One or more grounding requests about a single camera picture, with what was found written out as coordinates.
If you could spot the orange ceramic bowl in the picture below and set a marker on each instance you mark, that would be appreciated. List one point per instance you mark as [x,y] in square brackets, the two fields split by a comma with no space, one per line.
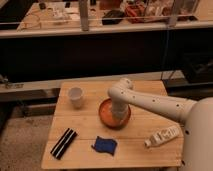
[109,119]

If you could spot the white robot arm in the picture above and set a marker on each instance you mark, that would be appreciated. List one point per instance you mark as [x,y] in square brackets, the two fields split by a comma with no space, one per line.
[196,116]

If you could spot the white cup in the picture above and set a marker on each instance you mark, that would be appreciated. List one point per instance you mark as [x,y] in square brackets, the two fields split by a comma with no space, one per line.
[75,96]

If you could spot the blue cloth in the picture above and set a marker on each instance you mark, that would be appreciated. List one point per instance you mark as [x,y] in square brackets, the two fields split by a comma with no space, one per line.
[103,145]

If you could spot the black bag on shelf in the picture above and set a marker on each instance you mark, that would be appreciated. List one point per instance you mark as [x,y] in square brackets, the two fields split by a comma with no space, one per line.
[112,17]

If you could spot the black striped case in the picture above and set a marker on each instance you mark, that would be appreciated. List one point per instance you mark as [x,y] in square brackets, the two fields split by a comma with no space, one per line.
[63,143]

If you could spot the red object on shelf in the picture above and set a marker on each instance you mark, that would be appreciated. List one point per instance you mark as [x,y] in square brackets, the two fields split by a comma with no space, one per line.
[135,13]

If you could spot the white plastic bottle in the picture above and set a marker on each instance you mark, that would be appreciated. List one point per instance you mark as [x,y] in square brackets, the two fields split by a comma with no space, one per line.
[161,137]

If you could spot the grey metal post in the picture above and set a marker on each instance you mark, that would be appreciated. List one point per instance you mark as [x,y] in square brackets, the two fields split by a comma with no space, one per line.
[83,9]

